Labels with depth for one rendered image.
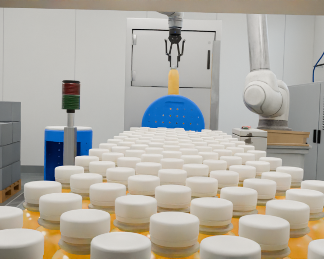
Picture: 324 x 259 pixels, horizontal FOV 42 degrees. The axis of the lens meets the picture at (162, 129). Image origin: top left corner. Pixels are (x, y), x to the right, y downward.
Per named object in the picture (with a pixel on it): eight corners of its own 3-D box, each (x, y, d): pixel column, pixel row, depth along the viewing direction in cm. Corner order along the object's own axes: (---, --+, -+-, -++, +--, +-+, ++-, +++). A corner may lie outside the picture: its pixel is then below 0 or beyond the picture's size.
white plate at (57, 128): (45, 125, 268) (45, 127, 268) (45, 128, 241) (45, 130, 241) (89, 126, 275) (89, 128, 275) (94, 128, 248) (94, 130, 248)
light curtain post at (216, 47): (212, 254, 343) (219, 41, 333) (213, 257, 337) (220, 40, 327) (204, 254, 343) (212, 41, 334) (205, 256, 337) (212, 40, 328)
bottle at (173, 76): (169, 96, 263) (170, 67, 261) (166, 95, 269) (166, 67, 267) (180, 96, 265) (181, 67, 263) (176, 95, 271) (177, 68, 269)
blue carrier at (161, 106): (192, 143, 278) (195, 99, 277) (202, 159, 191) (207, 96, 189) (148, 140, 279) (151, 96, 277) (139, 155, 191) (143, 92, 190)
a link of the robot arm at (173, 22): (168, 20, 268) (167, 30, 268) (167, 17, 259) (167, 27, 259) (182, 21, 268) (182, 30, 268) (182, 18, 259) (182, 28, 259)
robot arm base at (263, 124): (286, 132, 242) (286, 123, 242) (292, 131, 220) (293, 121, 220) (253, 130, 245) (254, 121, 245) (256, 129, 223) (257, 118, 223)
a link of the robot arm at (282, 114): (292, 122, 233) (293, 81, 234) (282, 119, 218) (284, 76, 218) (263, 121, 242) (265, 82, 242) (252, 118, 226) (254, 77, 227)
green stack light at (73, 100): (82, 109, 151) (82, 95, 150) (77, 109, 144) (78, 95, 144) (64, 109, 151) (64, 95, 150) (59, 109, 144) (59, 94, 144)
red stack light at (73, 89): (82, 95, 150) (82, 84, 150) (78, 94, 144) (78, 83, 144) (64, 94, 150) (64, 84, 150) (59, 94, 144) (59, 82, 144)
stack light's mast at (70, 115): (81, 126, 151) (82, 81, 150) (77, 127, 145) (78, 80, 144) (63, 126, 151) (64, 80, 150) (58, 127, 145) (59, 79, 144)
